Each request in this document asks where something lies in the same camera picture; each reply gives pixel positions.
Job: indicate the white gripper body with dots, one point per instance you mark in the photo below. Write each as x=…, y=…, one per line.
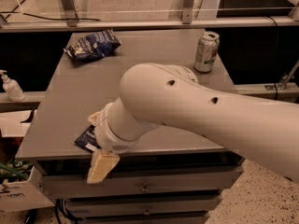
x=109, y=136

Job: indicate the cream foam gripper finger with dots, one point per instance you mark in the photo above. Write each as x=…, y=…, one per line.
x=94, y=118
x=101, y=164

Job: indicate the dark blue rxbar wrapper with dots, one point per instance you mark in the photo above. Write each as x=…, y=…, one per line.
x=87, y=140

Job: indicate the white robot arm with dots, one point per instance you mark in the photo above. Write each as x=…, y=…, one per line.
x=152, y=95

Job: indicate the grey drawer cabinet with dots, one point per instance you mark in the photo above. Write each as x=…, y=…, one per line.
x=170, y=177

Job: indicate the blue crumpled chip bag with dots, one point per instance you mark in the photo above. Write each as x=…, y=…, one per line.
x=93, y=47

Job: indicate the white cardboard box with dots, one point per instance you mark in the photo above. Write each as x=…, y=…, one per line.
x=24, y=190

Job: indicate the white pump bottle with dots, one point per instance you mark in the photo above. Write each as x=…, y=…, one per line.
x=12, y=87

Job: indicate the silver soda can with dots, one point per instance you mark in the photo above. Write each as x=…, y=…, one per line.
x=207, y=49

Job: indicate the grey metal frame rail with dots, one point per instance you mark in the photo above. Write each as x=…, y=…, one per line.
x=55, y=26

